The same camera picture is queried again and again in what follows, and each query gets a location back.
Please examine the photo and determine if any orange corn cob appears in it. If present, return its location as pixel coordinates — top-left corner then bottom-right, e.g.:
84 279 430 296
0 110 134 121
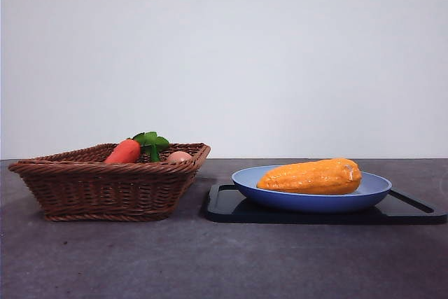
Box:
256 158 363 195

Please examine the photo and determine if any blue plate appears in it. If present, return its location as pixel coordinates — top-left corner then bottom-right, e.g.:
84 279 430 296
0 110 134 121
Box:
231 165 393 214

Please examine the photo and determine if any brown wicker basket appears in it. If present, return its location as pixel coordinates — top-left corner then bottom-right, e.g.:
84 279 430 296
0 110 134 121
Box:
7 142 212 223

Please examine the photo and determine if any brown egg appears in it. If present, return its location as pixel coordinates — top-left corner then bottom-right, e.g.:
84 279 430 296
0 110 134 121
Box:
165 151 194 165

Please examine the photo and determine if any black rectangular tray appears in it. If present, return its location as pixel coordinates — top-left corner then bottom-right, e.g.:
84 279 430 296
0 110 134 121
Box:
205 183 448 225

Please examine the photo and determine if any orange carrot with green leaves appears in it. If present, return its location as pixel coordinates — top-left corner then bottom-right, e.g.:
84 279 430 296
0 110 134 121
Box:
104 131 171 165

